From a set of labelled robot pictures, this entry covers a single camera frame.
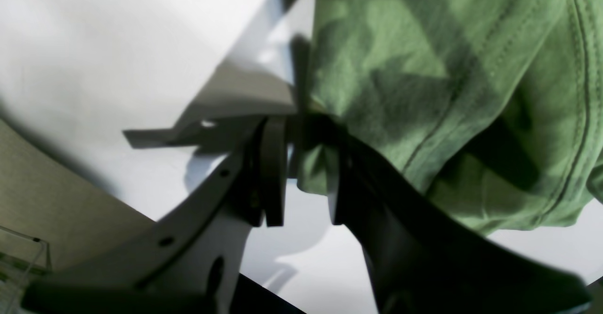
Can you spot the green T-shirt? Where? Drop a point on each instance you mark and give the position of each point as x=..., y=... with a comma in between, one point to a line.
x=492, y=109

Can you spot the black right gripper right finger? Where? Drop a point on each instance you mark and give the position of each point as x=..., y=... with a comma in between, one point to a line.
x=419, y=260

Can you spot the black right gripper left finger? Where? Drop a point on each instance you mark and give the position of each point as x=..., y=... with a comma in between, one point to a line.
x=189, y=262

